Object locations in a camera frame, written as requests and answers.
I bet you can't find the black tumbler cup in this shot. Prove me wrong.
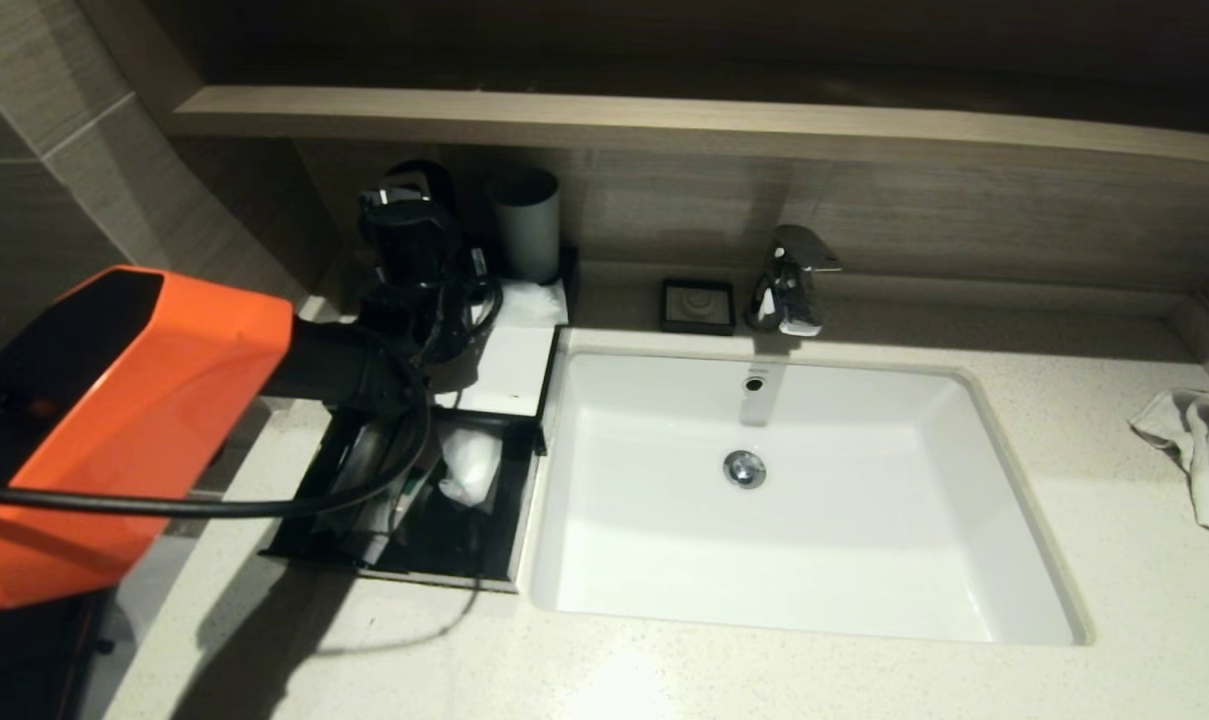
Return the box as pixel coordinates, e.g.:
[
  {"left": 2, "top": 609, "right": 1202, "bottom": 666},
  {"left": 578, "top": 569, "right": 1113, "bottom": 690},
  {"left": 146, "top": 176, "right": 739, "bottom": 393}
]
[{"left": 384, "top": 160, "right": 457, "bottom": 206}]

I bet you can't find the black sliding drawer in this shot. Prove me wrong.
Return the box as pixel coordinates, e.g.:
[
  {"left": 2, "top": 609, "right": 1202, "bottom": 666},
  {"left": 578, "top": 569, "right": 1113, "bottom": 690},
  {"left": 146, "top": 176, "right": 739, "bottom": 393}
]
[{"left": 259, "top": 410, "right": 543, "bottom": 597}]

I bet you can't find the grey tumbler cup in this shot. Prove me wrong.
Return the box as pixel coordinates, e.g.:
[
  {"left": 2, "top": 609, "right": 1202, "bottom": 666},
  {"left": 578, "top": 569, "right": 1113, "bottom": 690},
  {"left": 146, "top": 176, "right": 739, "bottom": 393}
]
[{"left": 489, "top": 168, "right": 562, "bottom": 286}]

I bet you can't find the white ribbed tray mat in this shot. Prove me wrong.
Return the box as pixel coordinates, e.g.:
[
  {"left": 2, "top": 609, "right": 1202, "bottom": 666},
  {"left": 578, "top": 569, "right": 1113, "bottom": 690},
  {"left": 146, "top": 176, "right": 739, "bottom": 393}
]
[{"left": 434, "top": 325, "right": 561, "bottom": 417}]

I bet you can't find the black square soap dish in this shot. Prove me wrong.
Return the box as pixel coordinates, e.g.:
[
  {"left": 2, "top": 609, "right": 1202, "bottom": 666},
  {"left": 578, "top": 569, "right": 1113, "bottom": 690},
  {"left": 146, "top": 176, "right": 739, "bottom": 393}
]
[{"left": 660, "top": 279, "right": 736, "bottom": 336}]

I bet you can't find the chrome sink faucet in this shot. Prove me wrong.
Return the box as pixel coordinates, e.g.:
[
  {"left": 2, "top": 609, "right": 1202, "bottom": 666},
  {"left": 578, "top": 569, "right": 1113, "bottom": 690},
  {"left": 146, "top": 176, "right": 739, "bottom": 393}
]
[{"left": 744, "top": 226, "right": 843, "bottom": 338}]

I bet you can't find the chrome sink drain stopper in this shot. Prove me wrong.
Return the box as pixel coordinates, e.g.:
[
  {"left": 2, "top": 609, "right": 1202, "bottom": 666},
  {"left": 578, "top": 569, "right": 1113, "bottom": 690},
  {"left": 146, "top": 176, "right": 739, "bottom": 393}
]
[{"left": 722, "top": 450, "right": 767, "bottom": 490}]

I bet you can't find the white rectangular sink basin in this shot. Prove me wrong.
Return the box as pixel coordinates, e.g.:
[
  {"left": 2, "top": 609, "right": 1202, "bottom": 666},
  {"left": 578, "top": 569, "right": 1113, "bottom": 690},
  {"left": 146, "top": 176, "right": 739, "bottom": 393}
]
[{"left": 530, "top": 346, "right": 1095, "bottom": 646}]

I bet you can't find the white bathtub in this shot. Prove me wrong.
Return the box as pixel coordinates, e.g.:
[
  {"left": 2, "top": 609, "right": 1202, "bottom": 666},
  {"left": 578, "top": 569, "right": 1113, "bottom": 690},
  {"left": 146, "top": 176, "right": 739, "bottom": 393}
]
[{"left": 84, "top": 530, "right": 200, "bottom": 720}]

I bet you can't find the wooden wall shelf ledge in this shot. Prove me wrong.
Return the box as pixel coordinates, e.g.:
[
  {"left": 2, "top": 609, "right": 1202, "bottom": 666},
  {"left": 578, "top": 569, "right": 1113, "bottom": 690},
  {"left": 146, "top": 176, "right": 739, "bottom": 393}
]
[{"left": 174, "top": 87, "right": 1209, "bottom": 169}]

